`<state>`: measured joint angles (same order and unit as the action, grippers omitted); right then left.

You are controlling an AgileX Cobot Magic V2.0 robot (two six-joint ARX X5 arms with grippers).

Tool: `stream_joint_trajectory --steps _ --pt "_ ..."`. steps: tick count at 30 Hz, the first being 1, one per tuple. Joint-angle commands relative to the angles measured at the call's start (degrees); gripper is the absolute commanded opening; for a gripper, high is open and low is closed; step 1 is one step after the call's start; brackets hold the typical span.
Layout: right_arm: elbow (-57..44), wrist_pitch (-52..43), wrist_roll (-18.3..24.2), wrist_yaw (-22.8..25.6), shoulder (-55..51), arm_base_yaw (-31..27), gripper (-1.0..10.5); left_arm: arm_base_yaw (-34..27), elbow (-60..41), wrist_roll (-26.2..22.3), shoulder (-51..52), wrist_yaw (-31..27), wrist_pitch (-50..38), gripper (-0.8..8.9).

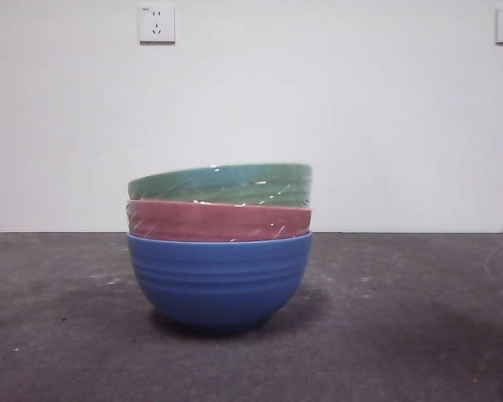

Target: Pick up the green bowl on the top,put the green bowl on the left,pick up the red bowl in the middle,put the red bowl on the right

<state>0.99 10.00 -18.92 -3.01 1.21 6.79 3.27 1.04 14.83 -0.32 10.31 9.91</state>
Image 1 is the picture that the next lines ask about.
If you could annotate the blue ribbed bowl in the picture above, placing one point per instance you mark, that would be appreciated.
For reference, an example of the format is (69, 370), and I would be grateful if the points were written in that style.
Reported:
(220, 289)

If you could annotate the red ribbed bowl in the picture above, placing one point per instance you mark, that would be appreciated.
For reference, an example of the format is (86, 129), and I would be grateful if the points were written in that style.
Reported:
(218, 222)

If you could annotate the green ribbed bowl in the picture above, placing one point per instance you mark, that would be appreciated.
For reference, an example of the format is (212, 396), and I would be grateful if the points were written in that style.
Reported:
(234, 186)

